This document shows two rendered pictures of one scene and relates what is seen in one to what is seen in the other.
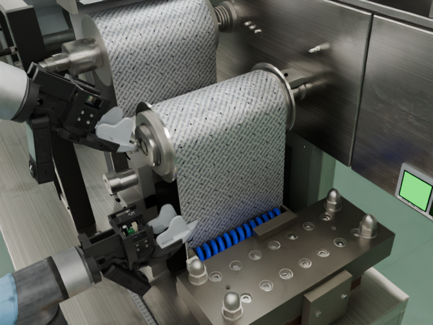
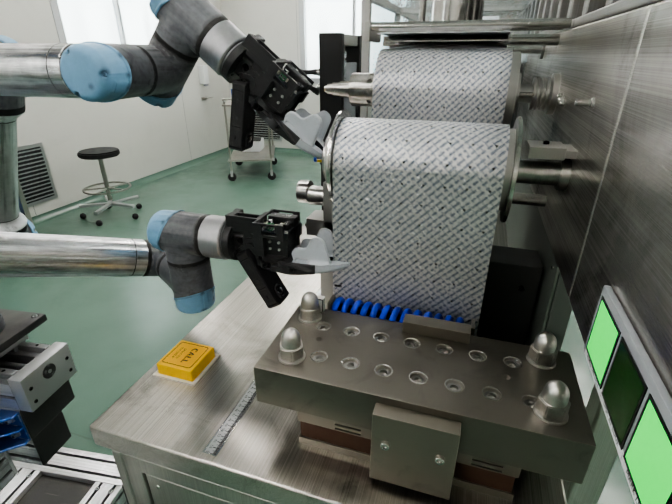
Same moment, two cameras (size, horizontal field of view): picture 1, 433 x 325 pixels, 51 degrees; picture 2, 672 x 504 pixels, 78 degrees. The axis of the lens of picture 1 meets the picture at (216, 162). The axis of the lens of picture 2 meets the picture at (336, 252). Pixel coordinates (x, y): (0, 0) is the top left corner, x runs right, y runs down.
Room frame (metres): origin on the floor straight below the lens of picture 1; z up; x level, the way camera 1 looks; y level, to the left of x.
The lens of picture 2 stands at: (0.21, -0.39, 1.40)
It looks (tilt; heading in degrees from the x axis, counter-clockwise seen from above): 25 degrees down; 48
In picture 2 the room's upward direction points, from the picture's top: straight up
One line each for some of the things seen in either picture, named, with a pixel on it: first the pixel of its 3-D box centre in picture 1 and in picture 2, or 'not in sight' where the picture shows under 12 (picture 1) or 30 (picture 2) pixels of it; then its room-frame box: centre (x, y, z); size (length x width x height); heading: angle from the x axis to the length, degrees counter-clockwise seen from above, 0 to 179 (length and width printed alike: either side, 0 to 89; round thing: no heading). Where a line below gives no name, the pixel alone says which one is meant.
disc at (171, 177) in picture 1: (155, 142); (342, 158); (0.66, 0.10, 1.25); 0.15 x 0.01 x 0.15; 30
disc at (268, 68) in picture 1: (269, 99); (510, 170); (0.79, -0.11, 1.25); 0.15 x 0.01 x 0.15; 30
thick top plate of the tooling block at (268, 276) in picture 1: (288, 264); (413, 376); (0.59, -0.13, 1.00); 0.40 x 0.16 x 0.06; 120
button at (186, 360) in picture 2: not in sight; (186, 360); (0.41, 0.23, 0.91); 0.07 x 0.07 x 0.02; 30
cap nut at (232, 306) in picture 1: (232, 303); (291, 342); (0.47, -0.01, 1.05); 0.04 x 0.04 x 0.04
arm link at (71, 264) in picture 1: (73, 269); (222, 236); (0.51, 0.25, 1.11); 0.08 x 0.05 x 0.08; 30
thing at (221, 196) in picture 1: (235, 195); (406, 262); (0.67, -0.03, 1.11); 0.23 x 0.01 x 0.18; 120
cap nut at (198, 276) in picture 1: (197, 269); (309, 304); (0.55, 0.05, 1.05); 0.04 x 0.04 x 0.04
